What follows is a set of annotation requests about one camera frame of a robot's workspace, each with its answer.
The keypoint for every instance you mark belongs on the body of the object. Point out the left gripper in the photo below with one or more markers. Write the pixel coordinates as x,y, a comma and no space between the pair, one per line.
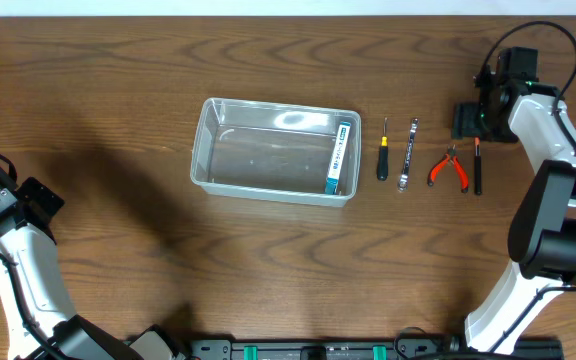
36,196

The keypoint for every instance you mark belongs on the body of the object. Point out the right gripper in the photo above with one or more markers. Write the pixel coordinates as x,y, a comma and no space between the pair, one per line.
464,124

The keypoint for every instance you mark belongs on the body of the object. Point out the small hammer black orange handle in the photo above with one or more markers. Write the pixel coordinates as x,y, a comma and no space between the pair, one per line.
477,167

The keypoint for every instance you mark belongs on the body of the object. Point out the blue white cardboard box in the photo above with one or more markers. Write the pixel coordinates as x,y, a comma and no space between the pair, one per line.
337,158

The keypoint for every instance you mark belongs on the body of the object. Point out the clear plastic container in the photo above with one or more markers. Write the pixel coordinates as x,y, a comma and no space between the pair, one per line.
274,152

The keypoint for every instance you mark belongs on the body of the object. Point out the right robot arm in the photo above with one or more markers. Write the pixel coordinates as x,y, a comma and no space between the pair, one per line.
515,107

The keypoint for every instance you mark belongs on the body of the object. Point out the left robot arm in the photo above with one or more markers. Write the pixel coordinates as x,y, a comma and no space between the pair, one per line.
41,318

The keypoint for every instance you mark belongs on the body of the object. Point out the silver wrench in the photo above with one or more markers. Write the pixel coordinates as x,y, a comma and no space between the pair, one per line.
403,181

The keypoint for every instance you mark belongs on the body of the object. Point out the black yellow screwdriver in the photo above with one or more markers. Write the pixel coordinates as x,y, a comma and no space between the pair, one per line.
382,169

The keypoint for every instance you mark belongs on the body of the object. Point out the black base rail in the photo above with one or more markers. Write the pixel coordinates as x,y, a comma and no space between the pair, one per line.
406,348

